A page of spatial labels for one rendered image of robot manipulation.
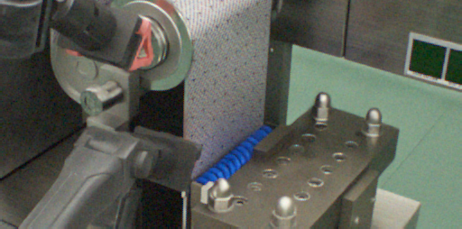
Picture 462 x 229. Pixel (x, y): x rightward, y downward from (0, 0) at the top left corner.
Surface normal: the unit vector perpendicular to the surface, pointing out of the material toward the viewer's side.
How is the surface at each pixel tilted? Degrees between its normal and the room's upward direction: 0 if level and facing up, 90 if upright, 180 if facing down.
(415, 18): 90
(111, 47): 51
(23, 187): 0
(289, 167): 0
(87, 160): 6
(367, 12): 90
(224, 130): 90
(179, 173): 61
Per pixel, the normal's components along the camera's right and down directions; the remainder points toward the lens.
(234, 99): 0.84, 0.29
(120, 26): -0.40, -0.24
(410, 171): 0.02, -0.87
